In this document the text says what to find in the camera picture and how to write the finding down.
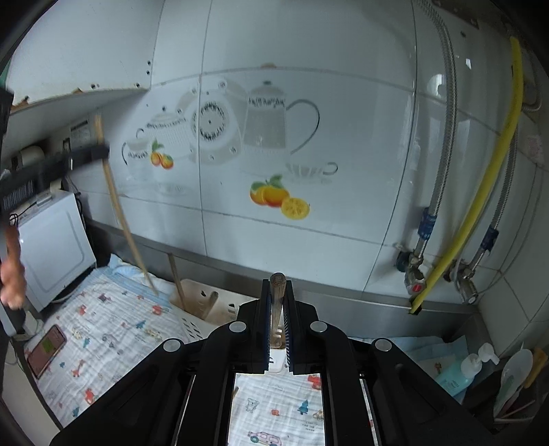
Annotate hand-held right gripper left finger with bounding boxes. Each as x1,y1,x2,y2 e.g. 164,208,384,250
49,278,274,446

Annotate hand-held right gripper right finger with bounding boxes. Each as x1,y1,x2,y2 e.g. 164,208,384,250
282,279,500,446

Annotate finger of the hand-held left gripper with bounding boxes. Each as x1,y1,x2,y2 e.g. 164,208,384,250
69,143,111,169

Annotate cream plastic utensil holder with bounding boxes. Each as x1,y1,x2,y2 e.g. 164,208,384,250
169,278,296,375

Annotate person's left hand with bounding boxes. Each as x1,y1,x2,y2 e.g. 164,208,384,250
0,222,26,311

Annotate white microwave oven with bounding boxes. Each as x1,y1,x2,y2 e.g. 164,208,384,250
14,190,97,312

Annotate printed cartoon cloth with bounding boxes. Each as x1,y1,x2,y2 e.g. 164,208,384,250
23,253,469,446

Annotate smartphone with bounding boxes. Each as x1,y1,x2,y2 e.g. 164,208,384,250
26,324,68,379

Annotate teal soap pump bottle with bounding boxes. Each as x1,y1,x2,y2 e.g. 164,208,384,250
434,342,501,396

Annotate metal angle valve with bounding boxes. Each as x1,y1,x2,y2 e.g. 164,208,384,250
447,261,480,306

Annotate black utensil bin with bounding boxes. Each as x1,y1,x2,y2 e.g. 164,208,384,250
462,368,549,435

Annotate white plastic spoon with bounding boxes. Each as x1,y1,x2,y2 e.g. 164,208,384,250
492,349,535,419

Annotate wall label sticker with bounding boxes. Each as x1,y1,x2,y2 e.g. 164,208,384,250
69,122,93,149

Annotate wall cabinet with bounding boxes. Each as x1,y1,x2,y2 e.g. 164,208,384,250
0,0,166,113

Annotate red handle valve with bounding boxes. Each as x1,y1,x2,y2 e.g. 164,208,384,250
395,250,430,297

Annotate braided metal hose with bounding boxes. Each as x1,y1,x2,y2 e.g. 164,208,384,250
413,0,458,258
467,129,521,279

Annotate yellow gas hose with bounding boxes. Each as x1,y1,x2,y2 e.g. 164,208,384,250
409,36,525,317

